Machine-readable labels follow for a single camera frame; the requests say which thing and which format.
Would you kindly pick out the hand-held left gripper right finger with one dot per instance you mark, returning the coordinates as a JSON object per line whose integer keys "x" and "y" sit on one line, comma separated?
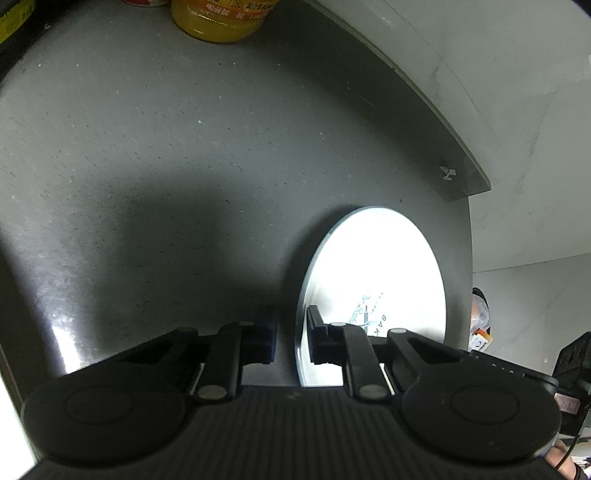
{"x": 323, "y": 341}

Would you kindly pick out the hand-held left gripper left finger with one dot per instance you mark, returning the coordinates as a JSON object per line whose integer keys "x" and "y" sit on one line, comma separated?
{"x": 261, "y": 344}

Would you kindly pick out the white plate with blue print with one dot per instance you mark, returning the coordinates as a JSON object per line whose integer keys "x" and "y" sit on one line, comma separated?
{"x": 378, "y": 267}

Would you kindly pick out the person's right hand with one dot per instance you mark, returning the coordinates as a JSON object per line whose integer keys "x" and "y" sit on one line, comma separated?
{"x": 561, "y": 457}

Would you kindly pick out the grey backsplash strip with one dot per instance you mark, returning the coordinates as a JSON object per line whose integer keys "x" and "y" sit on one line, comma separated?
{"x": 415, "y": 115}

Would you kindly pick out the orange juice bottle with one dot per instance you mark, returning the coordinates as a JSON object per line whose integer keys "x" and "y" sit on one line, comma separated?
{"x": 221, "y": 18}

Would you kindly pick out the red lidded container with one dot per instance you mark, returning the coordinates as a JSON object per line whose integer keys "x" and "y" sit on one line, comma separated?
{"x": 144, "y": 2}

